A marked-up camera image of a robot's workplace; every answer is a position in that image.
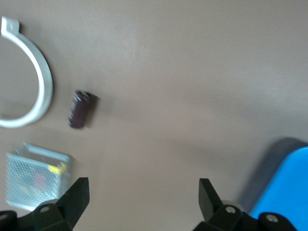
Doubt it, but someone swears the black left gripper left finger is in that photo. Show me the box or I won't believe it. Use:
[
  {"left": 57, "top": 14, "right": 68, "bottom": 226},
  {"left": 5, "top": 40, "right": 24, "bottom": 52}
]
[{"left": 24, "top": 177, "right": 90, "bottom": 231}]

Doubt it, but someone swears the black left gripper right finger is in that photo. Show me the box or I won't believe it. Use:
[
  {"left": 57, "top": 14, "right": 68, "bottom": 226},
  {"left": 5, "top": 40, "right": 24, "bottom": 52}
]
[{"left": 192, "top": 178, "right": 260, "bottom": 231}]

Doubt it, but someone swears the dark cylindrical capacitor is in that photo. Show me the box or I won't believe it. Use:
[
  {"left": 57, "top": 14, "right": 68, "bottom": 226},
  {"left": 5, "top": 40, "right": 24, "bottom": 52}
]
[{"left": 66, "top": 89, "right": 99, "bottom": 130}]

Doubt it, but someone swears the metal mesh power supply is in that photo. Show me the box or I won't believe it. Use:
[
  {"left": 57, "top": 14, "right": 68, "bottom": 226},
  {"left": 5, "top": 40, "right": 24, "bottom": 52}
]
[{"left": 5, "top": 141, "right": 73, "bottom": 212}]

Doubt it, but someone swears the blue plastic tray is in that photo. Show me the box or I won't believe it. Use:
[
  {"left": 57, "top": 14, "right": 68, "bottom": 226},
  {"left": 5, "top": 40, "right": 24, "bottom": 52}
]
[{"left": 249, "top": 146, "right": 308, "bottom": 231}]

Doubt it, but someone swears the white curved bracket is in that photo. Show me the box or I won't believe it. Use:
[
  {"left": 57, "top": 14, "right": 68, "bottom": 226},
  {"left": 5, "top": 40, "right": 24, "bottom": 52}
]
[{"left": 0, "top": 16, "right": 53, "bottom": 128}]

